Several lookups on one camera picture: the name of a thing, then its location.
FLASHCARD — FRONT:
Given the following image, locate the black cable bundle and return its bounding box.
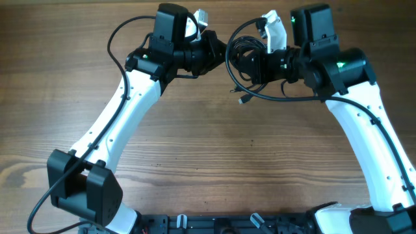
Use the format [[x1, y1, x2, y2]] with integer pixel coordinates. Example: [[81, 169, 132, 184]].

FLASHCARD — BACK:
[[229, 35, 270, 105]]

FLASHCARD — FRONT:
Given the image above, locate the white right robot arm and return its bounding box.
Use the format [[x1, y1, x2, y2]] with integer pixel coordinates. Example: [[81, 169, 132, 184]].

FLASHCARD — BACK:
[[229, 3, 415, 233]]

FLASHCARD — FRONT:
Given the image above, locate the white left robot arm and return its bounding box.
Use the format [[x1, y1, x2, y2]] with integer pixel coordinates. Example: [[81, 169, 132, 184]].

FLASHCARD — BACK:
[[47, 3, 226, 233]]

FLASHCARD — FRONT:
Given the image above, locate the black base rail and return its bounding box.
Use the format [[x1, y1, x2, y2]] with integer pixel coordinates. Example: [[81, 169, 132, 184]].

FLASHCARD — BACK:
[[133, 213, 320, 234]]

